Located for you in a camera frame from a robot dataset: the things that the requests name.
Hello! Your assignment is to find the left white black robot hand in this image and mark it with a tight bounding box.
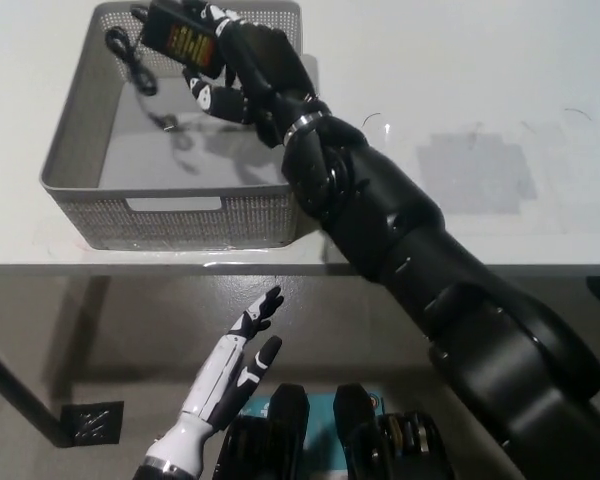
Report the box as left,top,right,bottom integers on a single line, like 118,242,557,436
144,285,285,472

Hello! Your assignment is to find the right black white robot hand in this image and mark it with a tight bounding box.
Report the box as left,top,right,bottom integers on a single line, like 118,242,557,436
182,0,331,149

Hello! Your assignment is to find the black power adapter with cord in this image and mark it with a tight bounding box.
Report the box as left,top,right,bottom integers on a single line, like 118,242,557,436
104,0,221,134

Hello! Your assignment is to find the black teal robot torso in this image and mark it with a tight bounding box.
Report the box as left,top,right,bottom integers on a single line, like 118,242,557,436
214,382,456,480

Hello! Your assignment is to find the black floor tape patch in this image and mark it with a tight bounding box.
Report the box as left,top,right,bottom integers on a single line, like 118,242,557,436
60,401,125,448

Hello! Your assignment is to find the grey perforated plastic basket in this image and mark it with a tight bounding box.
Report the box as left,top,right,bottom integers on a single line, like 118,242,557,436
39,0,304,250

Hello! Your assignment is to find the black straight table leg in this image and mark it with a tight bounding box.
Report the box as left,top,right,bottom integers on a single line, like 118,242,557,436
0,324,64,447

